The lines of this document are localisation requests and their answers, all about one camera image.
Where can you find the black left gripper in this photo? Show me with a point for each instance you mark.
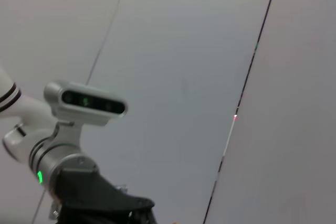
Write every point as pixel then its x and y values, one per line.
pixel 89 200

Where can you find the white and silver left robot arm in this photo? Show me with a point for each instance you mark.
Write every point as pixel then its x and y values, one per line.
pixel 29 129

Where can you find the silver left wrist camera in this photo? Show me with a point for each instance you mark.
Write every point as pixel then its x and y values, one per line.
pixel 86 103

